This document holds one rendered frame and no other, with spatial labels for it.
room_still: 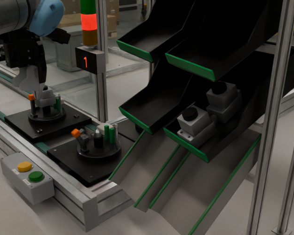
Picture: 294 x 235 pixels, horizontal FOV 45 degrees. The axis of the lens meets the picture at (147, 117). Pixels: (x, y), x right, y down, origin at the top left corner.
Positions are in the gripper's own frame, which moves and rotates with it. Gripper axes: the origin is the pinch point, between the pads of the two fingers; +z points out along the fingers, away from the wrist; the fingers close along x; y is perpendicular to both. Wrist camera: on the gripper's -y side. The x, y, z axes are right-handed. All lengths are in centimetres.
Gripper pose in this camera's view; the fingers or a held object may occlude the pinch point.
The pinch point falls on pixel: (39, 93)
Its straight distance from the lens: 89.3
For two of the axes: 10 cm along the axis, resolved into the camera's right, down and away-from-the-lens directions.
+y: -7.3, 2.9, -6.2
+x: 6.8, 3.1, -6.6
